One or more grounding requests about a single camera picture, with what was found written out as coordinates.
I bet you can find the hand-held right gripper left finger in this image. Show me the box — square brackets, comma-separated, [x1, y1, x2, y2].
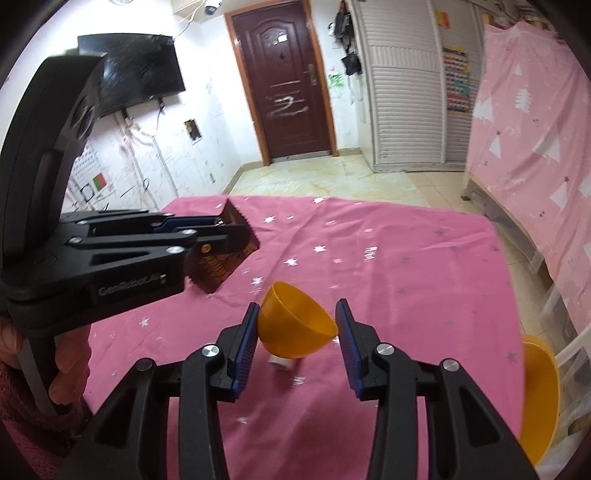
[76, 302, 260, 480]

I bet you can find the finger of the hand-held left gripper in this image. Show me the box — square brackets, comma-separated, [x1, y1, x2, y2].
[62, 210, 227, 232]
[62, 224, 253, 280]

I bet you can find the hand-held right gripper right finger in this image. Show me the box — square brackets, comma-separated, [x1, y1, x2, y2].
[335, 298, 543, 480]

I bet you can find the brown snack packet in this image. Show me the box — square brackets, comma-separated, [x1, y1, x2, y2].
[185, 198, 262, 294]

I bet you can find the yellow plastic bowl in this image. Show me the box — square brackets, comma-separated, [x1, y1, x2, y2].
[257, 281, 341, 359]
[519, 335, 562, 467]

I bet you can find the person's left forearm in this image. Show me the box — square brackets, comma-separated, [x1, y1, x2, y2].
[0, 360, 94, 464]

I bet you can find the person's left hand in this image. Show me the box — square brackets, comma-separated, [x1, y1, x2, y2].
[0, 318, 92, 406]

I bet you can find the pink star tablecloth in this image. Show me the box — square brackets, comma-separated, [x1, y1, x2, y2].
[88, 195, 528, 480]

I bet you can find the dark red door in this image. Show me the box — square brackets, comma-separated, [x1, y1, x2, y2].
[225, 0, 339, 166]

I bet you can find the white metal chair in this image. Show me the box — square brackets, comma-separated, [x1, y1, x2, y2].
[545, 284, 591, 426]

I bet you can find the white louvered wardrobe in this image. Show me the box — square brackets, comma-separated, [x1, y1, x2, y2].
[348, 0, 485, 174]

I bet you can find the black wall television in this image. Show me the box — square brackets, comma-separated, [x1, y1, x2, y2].
[78, 34, 187, 119]

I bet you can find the white bed frame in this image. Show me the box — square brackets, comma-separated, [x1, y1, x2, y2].
[461, 175, 556, 297]

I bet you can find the colourful wall poster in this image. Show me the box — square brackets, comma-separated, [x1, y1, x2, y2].
[442, 44, 471, 114]

